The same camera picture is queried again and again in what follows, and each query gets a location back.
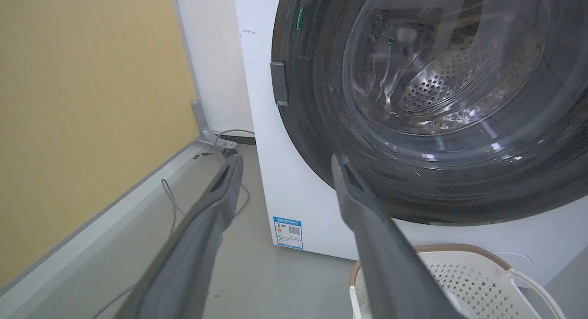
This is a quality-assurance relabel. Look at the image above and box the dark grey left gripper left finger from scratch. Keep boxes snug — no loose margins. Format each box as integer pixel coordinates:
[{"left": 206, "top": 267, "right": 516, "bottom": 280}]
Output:
[{"left": 114, "top": 154, "right": 244, "bottom": 319}]

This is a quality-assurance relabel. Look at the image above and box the white washing machine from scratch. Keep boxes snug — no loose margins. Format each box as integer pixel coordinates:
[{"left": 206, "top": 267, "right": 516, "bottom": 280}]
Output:
[{"left": 232, "top": 0, "right": 588, "bottom": 288}]

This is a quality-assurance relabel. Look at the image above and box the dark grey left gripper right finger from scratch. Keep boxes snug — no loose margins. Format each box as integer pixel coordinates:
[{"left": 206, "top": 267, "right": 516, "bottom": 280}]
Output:
[{"left": 331, "top": 154, "right": 468, "bottom": 319}]

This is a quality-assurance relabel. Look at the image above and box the blue energy label sticker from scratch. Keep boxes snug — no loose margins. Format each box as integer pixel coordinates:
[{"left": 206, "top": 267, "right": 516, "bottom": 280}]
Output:
[{"left": 273, "top": 216, "right": 304, "bottom": 251}]

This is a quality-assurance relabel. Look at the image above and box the round dark glass washer door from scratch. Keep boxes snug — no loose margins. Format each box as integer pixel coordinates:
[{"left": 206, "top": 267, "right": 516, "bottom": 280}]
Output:
[{"left": 270, "top": 0, "right": 588, "bottom": 227}]

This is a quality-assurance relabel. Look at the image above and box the thin grey cable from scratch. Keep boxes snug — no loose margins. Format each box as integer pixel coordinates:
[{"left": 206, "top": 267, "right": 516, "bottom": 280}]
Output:
[{"left": 90, "top": 129, "right": 256, "bottom": 319}]

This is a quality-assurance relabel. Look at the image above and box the white perforated laundry basket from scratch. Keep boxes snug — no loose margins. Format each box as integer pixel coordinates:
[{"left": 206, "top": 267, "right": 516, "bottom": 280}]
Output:
[{"left": 348, "top": 244, "right": 566, "bottom": 319}]

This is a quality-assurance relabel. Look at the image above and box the grey metal corner bracket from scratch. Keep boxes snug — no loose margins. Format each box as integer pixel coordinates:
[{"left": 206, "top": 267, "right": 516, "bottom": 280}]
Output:
[{"left": 192, "top": 100, "right": 238, "bottom": 149}]

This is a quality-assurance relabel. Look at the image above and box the grey tape patch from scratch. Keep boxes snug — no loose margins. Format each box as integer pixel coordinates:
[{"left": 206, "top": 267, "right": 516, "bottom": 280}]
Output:
[{"left": 270, "top": 61, "right": 289, "bottom": 107}]

